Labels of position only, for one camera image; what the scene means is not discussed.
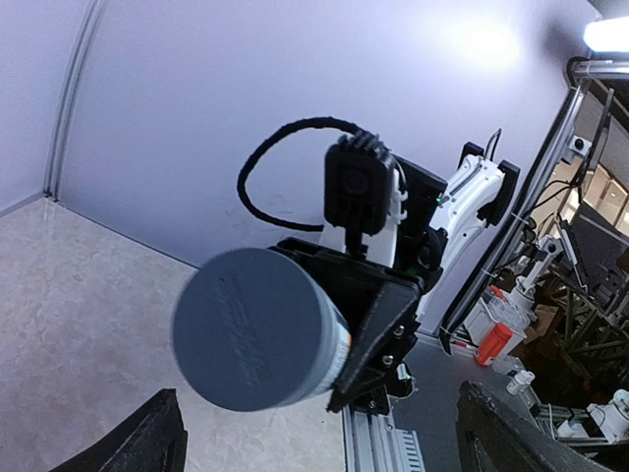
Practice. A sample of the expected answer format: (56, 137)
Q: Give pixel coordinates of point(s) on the orange pill bottle grey cap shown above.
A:
(253, 331)

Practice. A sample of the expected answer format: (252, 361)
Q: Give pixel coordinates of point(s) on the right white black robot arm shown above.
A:
(443, 219)

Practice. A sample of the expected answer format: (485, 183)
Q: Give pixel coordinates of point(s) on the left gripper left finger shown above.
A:
(153, 438)

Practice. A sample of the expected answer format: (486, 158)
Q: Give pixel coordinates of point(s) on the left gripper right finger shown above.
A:
(491, 436)

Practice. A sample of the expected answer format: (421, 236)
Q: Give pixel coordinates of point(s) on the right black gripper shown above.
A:
(379, 306)

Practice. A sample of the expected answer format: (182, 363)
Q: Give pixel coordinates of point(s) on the orange capped bottle background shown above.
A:
(493, 344)

